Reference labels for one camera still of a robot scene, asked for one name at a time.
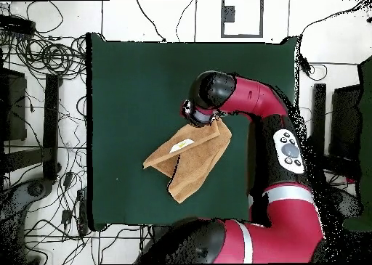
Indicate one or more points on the tan terry towel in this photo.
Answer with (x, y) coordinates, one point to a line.
(197, 157)

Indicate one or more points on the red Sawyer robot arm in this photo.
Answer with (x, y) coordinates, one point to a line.
(261, 102)

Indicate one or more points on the dark green table cloth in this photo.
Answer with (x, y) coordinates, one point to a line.
(130, 87)

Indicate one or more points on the black power adapter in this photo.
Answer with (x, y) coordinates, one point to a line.
(66, 217)
(68, 179)

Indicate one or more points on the black stand foot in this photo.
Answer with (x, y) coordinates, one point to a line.
(319, 114)
(51, 125)

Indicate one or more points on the dark grey stand base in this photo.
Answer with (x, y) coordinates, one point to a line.
(348, 201)
(35, 188)

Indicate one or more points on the black box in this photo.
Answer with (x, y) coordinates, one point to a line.
(14, 108)
(345, 122)

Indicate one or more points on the green cloth covered table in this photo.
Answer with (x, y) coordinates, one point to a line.
(366, 131)

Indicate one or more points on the black power strip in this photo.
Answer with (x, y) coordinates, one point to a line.
(17, 24)

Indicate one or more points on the grey floor hatch frame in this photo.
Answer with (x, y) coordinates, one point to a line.
(228, 13)

